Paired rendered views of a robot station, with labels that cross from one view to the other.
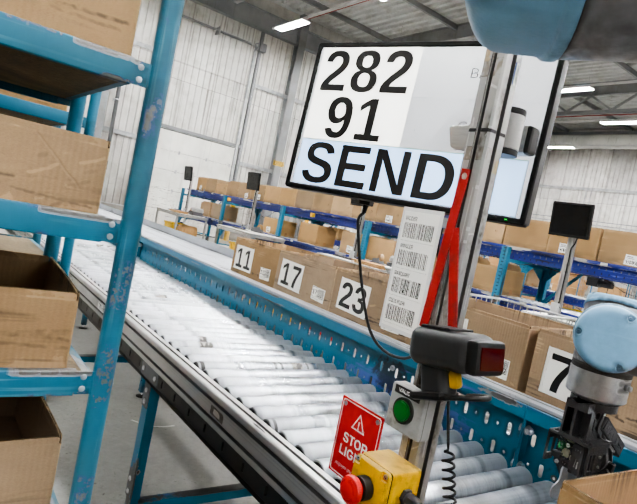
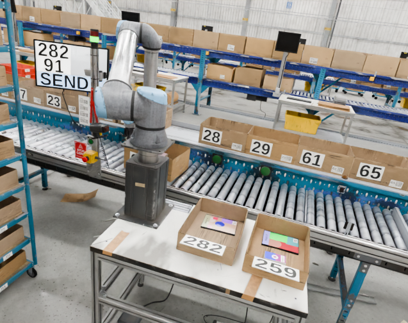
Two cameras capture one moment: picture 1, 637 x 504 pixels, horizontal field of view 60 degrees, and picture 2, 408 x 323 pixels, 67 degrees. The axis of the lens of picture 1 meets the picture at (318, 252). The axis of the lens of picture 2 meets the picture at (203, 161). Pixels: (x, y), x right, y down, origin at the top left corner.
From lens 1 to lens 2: 142 cm
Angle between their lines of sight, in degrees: 42
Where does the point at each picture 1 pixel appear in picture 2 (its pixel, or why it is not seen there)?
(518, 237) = (108, 28)
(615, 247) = not seen: hidden behind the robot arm
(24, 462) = (11, 176)
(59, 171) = (0, 114)
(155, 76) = (16, 87)
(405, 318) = (86, 121)
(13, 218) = not seen: outside the picture
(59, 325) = (11, 147)
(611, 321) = not seen: hidden behind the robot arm
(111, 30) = (2, 79)
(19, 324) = (4, 149)
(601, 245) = not seen: hidden behind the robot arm
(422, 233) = (84, 102)
